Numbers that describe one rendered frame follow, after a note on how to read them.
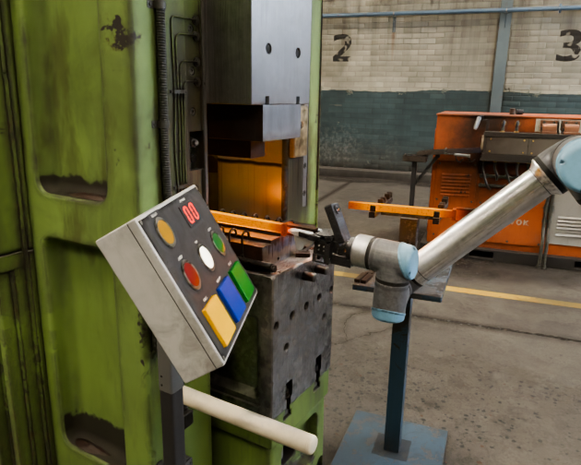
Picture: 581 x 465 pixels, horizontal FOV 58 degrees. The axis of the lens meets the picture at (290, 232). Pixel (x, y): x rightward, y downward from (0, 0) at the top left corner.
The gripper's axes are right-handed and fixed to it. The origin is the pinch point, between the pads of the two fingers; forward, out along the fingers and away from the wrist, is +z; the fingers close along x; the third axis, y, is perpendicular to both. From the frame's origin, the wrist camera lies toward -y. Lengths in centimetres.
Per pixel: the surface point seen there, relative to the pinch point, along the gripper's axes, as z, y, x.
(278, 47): 5.4, -49.4, -5.0
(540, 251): -42, 83, 346
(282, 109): 4.7, -33.6, -2.2
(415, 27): 218, -133, 720
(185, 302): -21, -6, -69
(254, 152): 14.1, -20.4, -1.1
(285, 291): -3.8, 15.9, -8.9
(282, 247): 2.7, 6.3, -1.0
